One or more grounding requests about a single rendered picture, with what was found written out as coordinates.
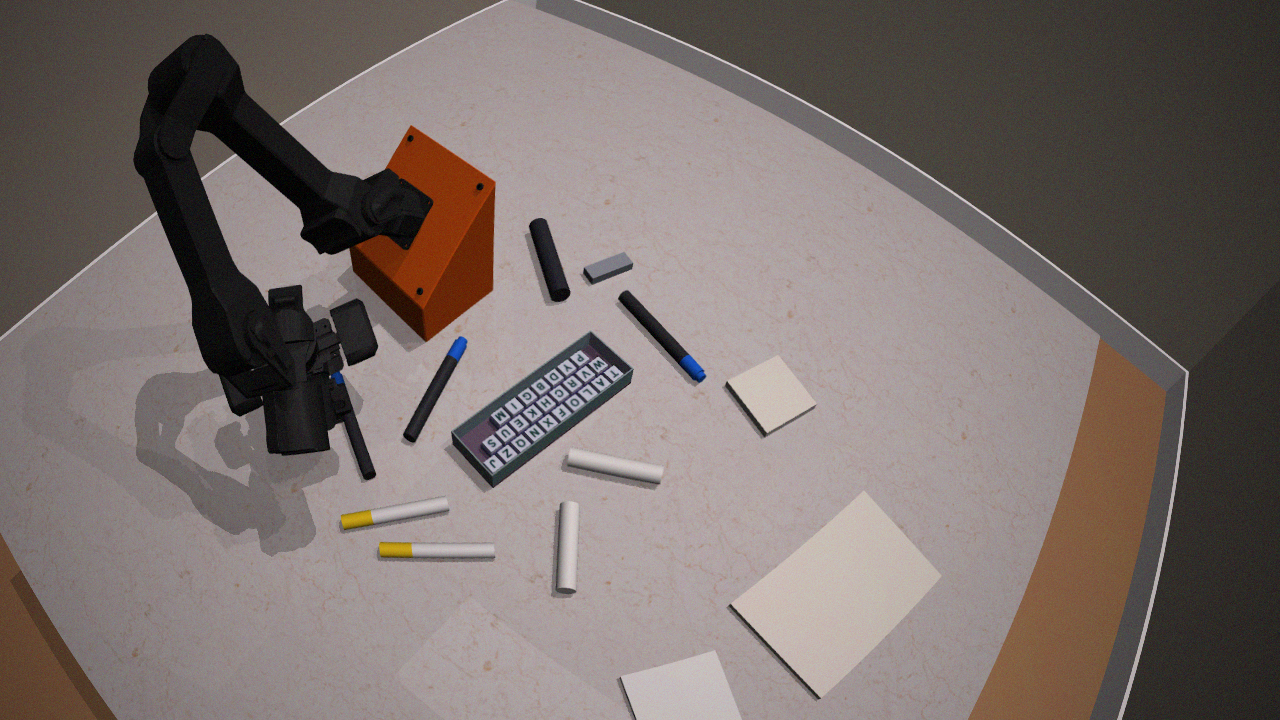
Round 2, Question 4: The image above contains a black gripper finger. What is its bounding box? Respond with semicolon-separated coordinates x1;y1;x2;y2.
314;318;344;375

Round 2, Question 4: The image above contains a beige rectangular card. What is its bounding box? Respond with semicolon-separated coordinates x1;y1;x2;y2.
730;491;941;700

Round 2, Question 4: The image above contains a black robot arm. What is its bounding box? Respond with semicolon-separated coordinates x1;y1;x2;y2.
133;35;433;456

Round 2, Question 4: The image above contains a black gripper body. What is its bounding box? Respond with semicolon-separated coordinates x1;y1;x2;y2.
220;299;378;416

